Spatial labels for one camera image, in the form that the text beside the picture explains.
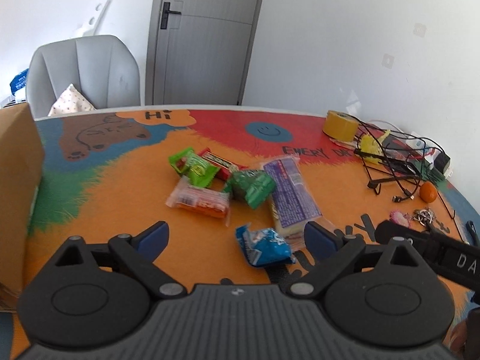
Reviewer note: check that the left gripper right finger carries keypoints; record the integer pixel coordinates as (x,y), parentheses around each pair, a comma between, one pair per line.
(337,257)

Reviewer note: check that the blue snack packet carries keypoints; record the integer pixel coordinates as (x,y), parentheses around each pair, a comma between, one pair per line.
(263,247)

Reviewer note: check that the white perforated board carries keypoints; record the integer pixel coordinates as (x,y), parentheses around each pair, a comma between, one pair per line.
(94,15)

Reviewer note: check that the orange clear snack packet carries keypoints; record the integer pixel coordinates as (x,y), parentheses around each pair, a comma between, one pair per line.
(198,200)

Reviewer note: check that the small orange fruit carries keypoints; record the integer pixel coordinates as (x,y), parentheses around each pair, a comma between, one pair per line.
(428,193)

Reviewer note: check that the pink keychain charm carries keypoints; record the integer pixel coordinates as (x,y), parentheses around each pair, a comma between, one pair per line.
(400,218)

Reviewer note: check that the brown cardboard box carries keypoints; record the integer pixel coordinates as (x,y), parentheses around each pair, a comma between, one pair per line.
(22,156)

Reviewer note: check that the yellow plush toy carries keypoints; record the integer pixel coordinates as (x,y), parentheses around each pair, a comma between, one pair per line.
(373,147)

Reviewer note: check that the white power strip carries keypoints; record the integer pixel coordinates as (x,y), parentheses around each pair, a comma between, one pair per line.
(424,148)

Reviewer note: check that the purple wafer packet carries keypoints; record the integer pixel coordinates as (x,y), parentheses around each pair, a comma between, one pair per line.
(291,202)

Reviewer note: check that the yellow tape roll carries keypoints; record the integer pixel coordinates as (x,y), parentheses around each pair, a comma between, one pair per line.
(340,126)

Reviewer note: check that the black door handle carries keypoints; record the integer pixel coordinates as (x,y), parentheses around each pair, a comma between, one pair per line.
(166,12)

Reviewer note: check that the red candy bar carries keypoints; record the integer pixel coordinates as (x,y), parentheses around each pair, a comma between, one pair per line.
(226,167)

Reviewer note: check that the grey door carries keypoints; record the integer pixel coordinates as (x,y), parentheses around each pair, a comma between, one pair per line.
(203,56)

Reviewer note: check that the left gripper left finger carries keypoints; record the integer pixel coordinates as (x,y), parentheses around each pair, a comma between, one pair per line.
(134,256)

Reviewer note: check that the grey armchair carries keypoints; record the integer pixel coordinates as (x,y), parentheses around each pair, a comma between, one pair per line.
(101,68)

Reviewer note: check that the blue plastic bag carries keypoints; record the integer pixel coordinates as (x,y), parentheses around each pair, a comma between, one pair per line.
(18,82)

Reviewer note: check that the colourful cartoon table mat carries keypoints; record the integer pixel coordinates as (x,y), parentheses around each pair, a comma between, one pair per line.
(108,173)

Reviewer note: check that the light green snack packet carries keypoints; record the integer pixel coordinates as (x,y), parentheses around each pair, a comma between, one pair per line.
(198,170)

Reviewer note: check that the dark green snack packet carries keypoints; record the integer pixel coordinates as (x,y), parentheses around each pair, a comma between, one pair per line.
(251,186)

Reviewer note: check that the dotted white cushion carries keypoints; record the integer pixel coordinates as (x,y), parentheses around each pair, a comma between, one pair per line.
(70,101)

